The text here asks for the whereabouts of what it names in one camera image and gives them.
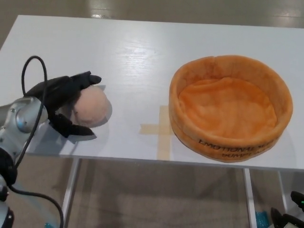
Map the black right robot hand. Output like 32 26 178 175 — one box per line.
270 190 304 228

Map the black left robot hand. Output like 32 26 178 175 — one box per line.
25 70 102 138

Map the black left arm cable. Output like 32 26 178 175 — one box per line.
9 56 65 228

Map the long beige tape strip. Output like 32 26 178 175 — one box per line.
156 105 172 160

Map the orange plush round plate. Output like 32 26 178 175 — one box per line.
169 55 294 163

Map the teal patterned object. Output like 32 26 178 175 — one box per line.
256 210 270 228

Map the short beige tape strip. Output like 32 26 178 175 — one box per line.
139 123 174 135

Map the pink round plush toy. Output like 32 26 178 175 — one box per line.
73 85 112 126

